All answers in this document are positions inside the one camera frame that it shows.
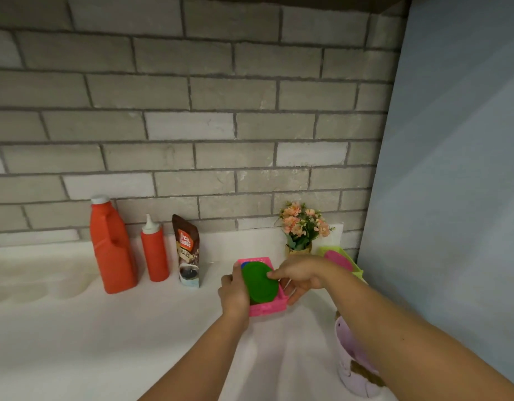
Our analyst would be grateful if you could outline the green round lid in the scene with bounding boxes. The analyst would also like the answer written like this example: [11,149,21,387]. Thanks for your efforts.
[241,261,280,305]

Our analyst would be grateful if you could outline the white countertop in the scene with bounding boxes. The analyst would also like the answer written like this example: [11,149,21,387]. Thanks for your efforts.
[0,223,398,401]

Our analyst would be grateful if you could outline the pink flowers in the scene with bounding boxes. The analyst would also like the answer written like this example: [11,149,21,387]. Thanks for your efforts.
[276,200,334,257]

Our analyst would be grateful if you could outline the person's right hand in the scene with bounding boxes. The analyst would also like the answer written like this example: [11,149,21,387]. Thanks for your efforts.
[266,254,341,306]

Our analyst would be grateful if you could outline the person's left forearm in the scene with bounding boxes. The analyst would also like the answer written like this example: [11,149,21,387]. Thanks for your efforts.
[138,315,250,401]

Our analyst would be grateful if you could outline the brown coffee pouch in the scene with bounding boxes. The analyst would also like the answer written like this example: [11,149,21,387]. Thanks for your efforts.
[171,214,201,288]

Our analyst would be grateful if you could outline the clear plastic container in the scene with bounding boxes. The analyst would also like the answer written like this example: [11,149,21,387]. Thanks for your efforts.
[51,265,101,300]
[10,273,54,305]
[0,279,15,307]

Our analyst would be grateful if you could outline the green plastic basket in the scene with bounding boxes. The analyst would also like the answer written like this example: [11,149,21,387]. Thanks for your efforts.
[317,245,367,283]

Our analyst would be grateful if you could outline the orange jug with white cap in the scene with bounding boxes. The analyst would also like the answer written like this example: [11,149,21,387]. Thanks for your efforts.
[89,195,139,295]

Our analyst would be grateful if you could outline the person's left hand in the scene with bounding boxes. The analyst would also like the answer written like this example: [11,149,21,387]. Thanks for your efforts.
[217,262,252,325]

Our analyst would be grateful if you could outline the person's right forearm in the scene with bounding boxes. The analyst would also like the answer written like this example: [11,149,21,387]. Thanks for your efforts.
[323,262,514,401]

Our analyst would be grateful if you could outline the pink plastic basket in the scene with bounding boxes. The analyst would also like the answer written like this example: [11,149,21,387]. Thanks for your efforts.
[236,257,289,318]

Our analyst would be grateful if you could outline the orange squeeze bottle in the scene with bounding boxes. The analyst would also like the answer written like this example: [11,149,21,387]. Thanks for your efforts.
[140,214,171,283]

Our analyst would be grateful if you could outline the pink metal bucket with rope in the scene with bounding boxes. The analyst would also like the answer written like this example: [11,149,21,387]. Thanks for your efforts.
[334,315,386,399]

